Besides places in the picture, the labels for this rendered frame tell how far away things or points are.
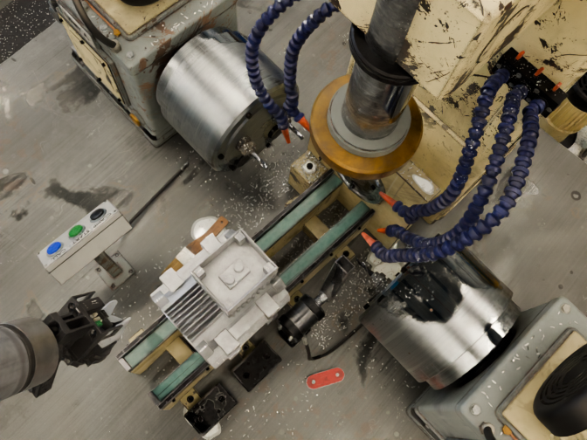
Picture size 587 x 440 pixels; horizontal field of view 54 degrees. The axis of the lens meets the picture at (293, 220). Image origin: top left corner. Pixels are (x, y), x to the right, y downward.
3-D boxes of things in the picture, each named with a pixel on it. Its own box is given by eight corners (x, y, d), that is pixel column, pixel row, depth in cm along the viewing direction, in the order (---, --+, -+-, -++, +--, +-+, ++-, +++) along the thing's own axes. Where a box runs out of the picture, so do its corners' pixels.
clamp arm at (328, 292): (327, 283, 118) (345, 250, 93) (337, 293, 117) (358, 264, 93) (314, 294, 117) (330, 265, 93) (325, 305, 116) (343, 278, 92)
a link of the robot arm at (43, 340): (8, 409, 72) (-36, 350, 74) (36, 395, 77) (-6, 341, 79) (48, 363, 70) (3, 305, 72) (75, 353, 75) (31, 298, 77)
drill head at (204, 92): (206, 34, 143) (196, -39, 120) (308, 134, 137) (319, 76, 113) (126, 93, 137) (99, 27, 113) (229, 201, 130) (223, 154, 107)
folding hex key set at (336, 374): (341, 366, 132) (341, 365, 130) (345, 380, 131) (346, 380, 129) (304, 377, 131) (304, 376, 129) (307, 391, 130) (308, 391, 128)
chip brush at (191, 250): (217, 212, 141) (217, 211, 141) (233, 225, 141) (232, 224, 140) (159, 275, 136) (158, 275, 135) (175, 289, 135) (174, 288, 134)
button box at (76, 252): (121, 216, 118) (106, 196, 115) (134, 228, 113) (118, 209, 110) (51, 271, 114) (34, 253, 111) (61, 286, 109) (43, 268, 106)
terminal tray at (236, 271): (240, 237, 111) (239, 226, 105) (278, 277, 109) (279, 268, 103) (192, 278, 108) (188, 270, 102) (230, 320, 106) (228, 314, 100)
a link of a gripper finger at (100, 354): (122, 348, 92) (86, 364, 83) (117, 354, 92) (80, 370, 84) (105, 326, 92) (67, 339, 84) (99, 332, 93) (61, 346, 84)
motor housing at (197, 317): (229, 243, 127) (224, 216, 109) (288, 306, 123) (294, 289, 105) (157, 305, 122) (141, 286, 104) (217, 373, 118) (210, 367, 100)
